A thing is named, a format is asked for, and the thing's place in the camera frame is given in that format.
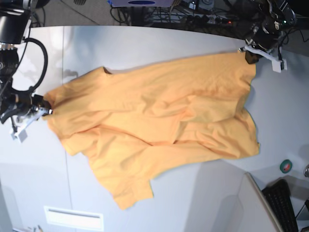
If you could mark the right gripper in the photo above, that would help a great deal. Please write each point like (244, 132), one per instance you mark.
(23, 105)

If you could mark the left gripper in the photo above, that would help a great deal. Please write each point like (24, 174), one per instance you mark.
(263, 37)

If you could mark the orange yellow t-shirt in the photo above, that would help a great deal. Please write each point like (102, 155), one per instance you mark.
(134, 125)

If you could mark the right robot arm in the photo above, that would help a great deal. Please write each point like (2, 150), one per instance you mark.
(15, 22)

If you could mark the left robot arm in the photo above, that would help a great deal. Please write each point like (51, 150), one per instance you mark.
(278, 12)

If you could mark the black power strip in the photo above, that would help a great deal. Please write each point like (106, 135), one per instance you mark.
(207, 19)

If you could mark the green tape roll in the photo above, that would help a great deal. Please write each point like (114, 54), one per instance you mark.
(286, 166)

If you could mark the white paper label on table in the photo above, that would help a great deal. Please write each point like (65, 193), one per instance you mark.
(74, 219)

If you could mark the black keyboard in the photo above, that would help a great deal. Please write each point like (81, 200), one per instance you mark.
(278, 198)

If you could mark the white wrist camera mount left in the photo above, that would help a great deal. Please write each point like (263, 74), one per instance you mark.
(278, 64)

